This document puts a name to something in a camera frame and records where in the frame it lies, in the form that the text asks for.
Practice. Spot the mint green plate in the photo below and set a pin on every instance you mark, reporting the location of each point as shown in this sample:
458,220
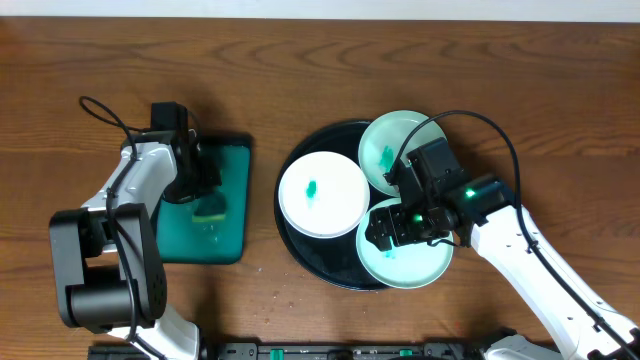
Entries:
405,267
380,143

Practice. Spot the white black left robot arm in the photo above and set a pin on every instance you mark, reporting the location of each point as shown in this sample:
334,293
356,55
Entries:
108,271

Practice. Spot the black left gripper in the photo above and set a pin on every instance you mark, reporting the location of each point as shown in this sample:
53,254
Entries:
208,179

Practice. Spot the black round tray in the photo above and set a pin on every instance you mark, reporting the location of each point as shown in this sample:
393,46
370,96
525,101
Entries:
333,260

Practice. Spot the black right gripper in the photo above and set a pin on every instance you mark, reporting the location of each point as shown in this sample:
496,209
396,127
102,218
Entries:
388,226

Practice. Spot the white plate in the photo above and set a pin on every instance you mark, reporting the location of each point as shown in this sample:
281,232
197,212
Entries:
323,194

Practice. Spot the green yellow sponge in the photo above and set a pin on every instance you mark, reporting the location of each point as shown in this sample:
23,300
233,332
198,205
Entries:
210,208

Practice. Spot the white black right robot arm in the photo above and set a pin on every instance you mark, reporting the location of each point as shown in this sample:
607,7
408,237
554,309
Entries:
487,216

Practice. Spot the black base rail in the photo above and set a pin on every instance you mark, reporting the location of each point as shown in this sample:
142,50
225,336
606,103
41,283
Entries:
253,351

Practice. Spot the black rectangular soapy water tray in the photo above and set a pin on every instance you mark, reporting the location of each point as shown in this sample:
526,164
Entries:
210,230

